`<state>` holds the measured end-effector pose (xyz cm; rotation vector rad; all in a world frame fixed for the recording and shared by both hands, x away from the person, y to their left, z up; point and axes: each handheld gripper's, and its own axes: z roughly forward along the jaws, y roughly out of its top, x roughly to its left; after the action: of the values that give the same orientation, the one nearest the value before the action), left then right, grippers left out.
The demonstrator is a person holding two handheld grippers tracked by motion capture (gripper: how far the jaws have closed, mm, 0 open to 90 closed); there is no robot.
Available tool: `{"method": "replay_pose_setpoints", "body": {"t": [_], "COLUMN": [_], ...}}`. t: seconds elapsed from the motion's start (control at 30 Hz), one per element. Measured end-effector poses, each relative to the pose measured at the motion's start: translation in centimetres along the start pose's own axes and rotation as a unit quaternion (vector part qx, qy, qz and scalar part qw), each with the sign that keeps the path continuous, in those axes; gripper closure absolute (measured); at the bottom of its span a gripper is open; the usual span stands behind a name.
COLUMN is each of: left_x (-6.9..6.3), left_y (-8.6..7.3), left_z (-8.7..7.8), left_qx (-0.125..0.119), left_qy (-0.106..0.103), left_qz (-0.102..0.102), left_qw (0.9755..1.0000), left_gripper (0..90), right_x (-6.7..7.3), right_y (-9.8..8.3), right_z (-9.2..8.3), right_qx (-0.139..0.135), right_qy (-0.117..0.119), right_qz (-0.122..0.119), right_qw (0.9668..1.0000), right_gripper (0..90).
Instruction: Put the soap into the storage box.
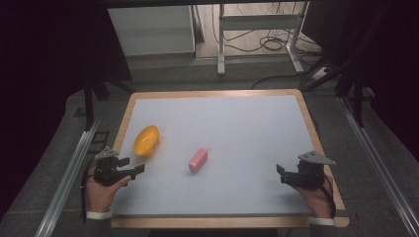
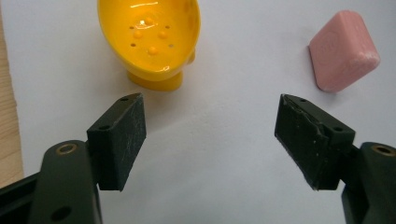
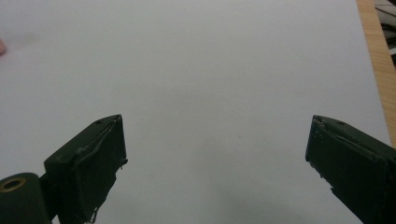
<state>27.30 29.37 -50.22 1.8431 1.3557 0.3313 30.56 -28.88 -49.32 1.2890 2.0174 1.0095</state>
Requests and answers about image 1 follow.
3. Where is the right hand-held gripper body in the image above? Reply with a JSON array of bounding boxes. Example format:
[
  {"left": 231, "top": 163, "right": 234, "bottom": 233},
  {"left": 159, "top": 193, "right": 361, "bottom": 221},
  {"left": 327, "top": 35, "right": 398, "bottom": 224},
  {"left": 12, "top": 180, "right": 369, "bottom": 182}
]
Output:
[{"left": 280, "top": 150, "right": 337, "bottom": 191}]

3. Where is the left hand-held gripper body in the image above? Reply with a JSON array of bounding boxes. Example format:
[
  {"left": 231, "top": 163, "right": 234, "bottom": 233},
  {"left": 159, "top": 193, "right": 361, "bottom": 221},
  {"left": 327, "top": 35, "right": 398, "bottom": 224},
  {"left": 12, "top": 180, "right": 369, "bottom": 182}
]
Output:
[{"left": 93, "top": 146, "right": 131, "bottom": 188}]

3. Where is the person's left hand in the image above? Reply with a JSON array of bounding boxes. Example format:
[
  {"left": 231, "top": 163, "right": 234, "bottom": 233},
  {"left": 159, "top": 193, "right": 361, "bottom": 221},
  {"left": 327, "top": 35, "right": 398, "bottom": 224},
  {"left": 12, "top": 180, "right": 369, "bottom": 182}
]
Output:
[{"left": 85, "top": 165, "right": 132, "bottom": 213}]

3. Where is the person's right hand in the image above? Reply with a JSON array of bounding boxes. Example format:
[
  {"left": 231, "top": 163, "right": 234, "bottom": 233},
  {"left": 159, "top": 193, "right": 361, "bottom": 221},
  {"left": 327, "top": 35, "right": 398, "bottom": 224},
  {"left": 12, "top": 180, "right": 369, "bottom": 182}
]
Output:
[{"left": 291, "top": 173, "right": 333, "bottom": 219}]

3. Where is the orange yellow fruit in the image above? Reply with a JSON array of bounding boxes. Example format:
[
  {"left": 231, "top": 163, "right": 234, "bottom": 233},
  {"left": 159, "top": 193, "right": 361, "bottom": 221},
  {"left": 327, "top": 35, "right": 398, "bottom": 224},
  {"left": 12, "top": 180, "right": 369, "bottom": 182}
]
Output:
[{"left": 132, "top": 124, "right": 161, "bottom": 159}]

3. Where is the black floor plate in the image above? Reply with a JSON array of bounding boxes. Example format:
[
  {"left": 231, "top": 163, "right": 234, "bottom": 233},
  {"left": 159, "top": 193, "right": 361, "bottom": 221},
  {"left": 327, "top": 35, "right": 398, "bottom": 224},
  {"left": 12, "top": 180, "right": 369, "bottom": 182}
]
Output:
[{"left": 89, "top": 130, "right": 111, "bottom": 154}]

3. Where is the pink soap bar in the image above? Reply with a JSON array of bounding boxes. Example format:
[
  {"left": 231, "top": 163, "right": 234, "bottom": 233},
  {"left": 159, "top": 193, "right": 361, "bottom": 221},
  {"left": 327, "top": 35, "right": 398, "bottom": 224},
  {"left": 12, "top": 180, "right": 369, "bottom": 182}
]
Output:
[{"left": 188, "top": 147, "right": 210, "bottom": 175}]

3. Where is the black metal stand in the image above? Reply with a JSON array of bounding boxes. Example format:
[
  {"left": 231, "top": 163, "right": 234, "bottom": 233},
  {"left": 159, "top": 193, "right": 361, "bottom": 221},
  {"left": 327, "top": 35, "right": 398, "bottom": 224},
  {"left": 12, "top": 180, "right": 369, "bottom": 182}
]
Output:
[
  {"left": 82, "top": 73, "right": 136, "bottom": 132},
  {"left": 301, "top": 0, "right": 394, "bottom": 128}
]

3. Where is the white power strip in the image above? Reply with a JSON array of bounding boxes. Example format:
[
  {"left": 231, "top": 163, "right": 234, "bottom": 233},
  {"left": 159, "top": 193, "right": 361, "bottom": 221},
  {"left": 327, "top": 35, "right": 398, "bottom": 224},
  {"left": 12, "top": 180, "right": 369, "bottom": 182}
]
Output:
[{"left": 310, "top": 66, "right": 331, "bottom": 83}]

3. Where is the white cabinet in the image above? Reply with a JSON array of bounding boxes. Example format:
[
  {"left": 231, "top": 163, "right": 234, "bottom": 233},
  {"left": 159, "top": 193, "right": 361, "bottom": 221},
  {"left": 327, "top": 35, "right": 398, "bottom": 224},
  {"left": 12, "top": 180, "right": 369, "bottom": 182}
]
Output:
[{"left": 107, "top": 4, "right": 197, "bottom": 57}]

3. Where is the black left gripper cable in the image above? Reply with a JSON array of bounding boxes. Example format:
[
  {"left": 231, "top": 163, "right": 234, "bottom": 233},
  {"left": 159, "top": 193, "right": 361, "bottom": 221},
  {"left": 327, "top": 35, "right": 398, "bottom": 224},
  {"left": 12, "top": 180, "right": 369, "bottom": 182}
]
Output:
[{"left": 79, "top": 157, "right": 97, "bottom": 222}]

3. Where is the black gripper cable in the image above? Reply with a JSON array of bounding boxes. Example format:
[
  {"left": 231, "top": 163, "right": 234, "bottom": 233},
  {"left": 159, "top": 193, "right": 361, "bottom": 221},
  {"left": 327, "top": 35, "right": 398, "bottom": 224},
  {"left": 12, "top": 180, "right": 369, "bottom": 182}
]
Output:
[
  {"left": 79, "top": 157, "right": 97, "bottom": 222},
  {"left": 323, "top": 173, "right": 337, "bottom": 219}
]

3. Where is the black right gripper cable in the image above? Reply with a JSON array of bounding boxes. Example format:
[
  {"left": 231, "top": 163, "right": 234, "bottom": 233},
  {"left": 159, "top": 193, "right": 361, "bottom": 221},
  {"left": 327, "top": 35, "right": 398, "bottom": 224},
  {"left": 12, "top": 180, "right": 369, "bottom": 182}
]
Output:
[{"left": 323, "top": 173, "right": 337, "bottom": 219}]

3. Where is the aluminium rail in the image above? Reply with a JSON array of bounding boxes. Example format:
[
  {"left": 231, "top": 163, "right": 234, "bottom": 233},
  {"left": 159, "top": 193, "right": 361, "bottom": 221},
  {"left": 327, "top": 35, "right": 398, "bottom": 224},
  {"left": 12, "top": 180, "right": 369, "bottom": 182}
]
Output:
[
  {"left": 34, "top": 119, "right": 101, "bottom": 237},
  {"left": 337, "top": 96, "right": 419, "bottom": 237}
]

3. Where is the black floor cable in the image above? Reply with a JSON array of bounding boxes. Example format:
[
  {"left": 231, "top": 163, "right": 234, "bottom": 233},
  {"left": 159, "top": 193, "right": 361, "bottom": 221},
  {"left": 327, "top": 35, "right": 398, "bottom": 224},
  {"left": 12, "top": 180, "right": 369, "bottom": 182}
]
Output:
[{"left": 250, "top": 72, "right": 309, "bottom": 91}]

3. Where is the black floor cables bundle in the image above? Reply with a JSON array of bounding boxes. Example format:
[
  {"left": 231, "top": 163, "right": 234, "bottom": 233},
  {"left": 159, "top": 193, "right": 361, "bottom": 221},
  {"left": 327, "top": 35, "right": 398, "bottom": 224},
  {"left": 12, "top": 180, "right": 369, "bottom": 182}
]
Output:
[{"left": 210, "top": 2, "right": 323, "bottom": 57}]

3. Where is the white metal desk frame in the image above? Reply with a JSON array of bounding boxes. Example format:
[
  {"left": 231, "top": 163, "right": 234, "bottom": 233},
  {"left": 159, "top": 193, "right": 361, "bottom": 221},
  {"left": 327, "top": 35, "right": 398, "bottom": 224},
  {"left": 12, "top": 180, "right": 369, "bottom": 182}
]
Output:
[{"left": 216, "top": 1, "right": 311, "bottom": 77}]

